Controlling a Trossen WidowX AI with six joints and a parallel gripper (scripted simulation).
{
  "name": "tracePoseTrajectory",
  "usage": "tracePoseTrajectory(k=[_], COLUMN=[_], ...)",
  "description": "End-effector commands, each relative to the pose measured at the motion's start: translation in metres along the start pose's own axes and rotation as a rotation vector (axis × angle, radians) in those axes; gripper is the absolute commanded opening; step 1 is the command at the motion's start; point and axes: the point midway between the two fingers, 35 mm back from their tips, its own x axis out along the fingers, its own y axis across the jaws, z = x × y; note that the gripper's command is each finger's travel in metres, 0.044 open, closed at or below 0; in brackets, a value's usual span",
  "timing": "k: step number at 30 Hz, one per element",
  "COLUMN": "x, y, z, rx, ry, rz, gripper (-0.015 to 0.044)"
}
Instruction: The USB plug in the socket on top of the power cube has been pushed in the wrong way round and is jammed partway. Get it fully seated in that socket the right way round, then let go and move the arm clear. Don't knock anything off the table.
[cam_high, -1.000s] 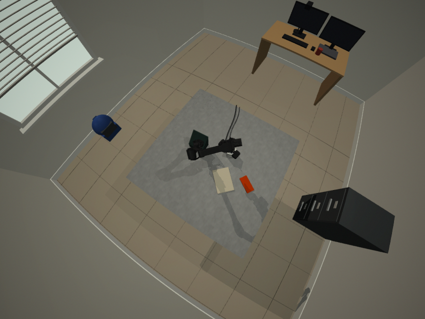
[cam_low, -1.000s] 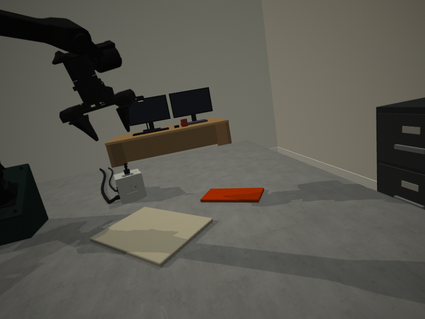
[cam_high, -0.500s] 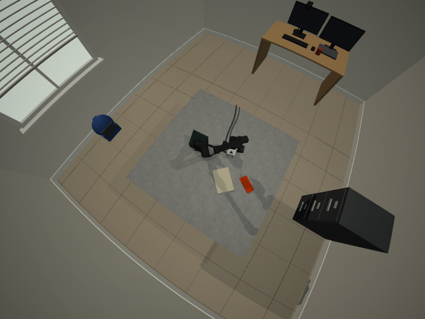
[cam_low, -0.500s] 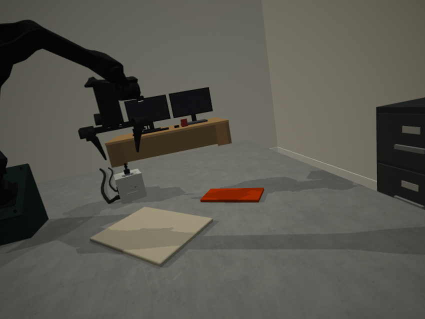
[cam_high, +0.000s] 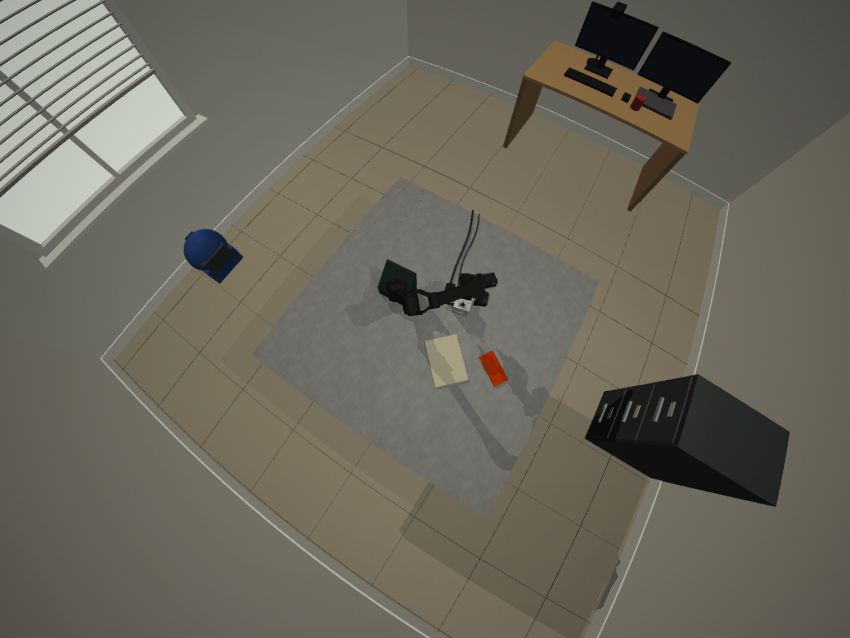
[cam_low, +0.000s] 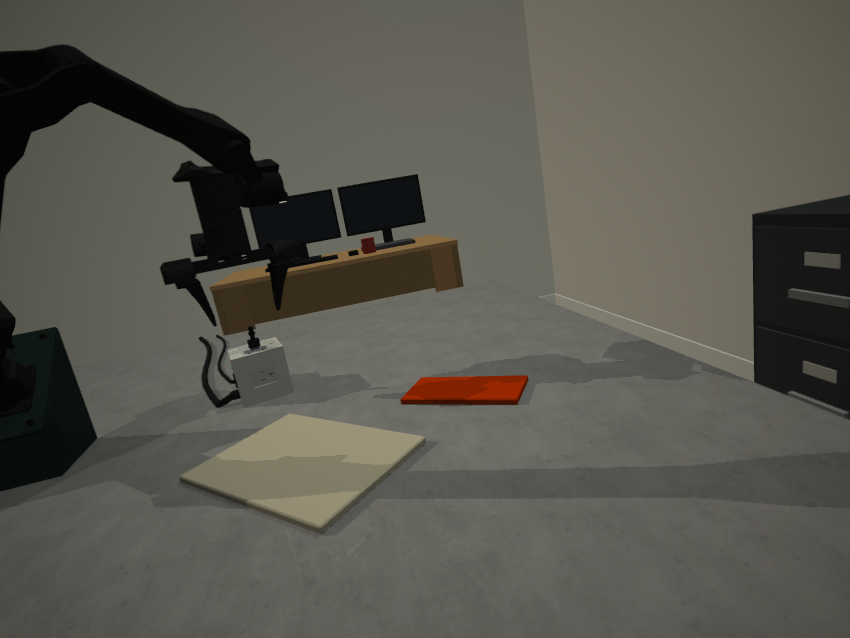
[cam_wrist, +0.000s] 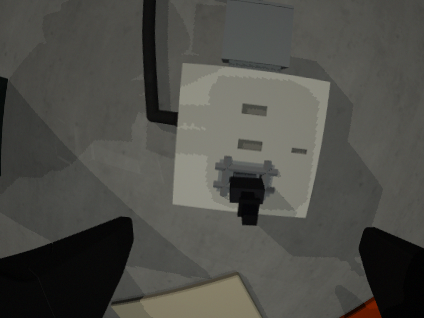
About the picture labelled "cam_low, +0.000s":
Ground beige flat square slab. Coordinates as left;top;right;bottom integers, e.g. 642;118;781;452
180;414;426;535

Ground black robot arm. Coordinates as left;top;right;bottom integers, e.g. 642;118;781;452
0;45;285;417

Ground red flat rectangular slab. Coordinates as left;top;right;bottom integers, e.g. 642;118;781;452
400;375;528;405

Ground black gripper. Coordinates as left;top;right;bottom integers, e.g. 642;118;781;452
160;208;302;326

